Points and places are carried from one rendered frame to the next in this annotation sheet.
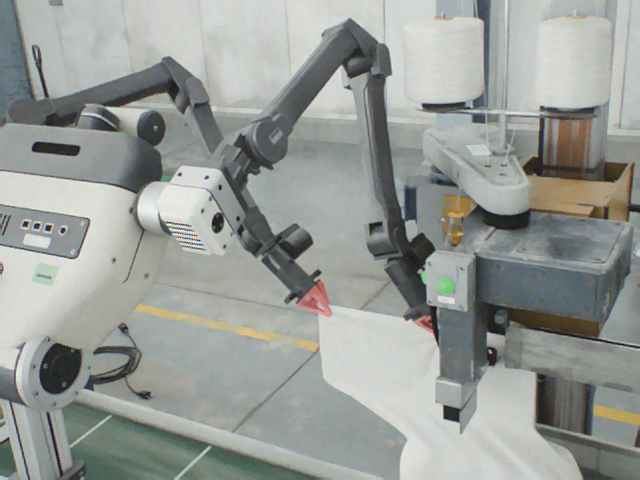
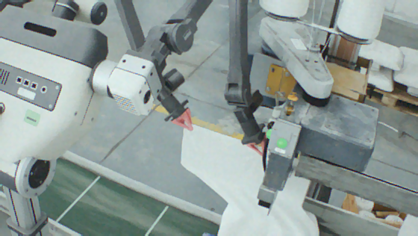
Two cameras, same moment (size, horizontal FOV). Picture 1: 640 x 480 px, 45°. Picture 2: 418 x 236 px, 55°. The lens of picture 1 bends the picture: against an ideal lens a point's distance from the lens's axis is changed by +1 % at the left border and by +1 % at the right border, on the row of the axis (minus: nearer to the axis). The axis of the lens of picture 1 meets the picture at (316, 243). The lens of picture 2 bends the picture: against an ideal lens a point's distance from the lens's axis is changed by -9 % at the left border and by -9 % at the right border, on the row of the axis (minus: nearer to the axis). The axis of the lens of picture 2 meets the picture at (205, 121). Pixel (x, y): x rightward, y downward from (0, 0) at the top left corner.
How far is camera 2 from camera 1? 0.38 m
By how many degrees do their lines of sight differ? 16
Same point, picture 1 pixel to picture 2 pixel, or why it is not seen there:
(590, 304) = (358, 163)
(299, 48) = not seen: outside the picture
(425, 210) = (257, 69)
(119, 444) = not seen: hidden behind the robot
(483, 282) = (301, 140)
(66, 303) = (45, 139)
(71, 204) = (49, 71)
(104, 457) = not seen: hidden behind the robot
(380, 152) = (242, 39)
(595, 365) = (343, 181)
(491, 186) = (313, 80)
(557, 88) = (354, 25)
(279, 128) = (189, 29)
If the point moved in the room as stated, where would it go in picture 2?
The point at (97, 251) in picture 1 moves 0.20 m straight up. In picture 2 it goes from (66, 107) to (61, 34)
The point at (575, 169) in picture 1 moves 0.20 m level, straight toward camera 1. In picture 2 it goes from (345, 60) to (348, 86)
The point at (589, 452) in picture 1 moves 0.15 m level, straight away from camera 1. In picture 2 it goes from (319, 209) to (321, 187)
